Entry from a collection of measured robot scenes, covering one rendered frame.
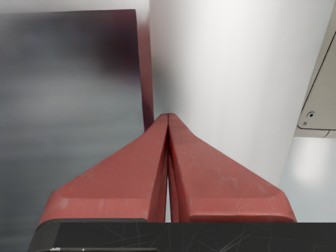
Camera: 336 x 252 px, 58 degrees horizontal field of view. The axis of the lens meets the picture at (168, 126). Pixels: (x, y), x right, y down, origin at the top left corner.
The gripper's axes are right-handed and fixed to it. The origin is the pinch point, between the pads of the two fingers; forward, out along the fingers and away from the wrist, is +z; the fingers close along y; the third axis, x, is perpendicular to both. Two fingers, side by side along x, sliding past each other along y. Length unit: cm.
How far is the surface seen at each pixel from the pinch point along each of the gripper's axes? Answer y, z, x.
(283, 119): -6.3, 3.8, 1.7
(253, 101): -4.4, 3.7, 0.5
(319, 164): -73, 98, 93
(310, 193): -74, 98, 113
